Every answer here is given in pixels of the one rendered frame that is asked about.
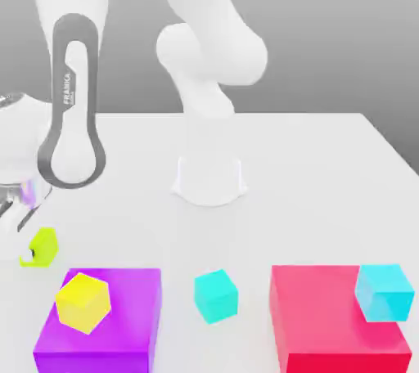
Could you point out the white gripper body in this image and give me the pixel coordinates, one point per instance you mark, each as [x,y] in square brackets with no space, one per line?
[11,239]

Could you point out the small lime green cube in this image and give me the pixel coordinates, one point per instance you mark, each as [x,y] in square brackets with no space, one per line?
[44,245]

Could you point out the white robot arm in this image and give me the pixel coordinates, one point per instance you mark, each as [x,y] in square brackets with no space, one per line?
[209,62]

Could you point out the small yellow cube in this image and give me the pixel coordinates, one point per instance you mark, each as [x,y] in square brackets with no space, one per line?
[81,302]

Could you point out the small turquoise cube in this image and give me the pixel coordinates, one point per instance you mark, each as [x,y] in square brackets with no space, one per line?
[214,297]

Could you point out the small light blue cube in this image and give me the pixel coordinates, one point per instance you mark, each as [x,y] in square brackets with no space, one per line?
[384,293]

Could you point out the large purple box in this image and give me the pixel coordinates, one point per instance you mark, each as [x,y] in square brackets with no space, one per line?
[131,320]

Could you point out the large red box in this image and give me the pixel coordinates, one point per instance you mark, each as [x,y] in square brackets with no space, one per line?
[317,314]

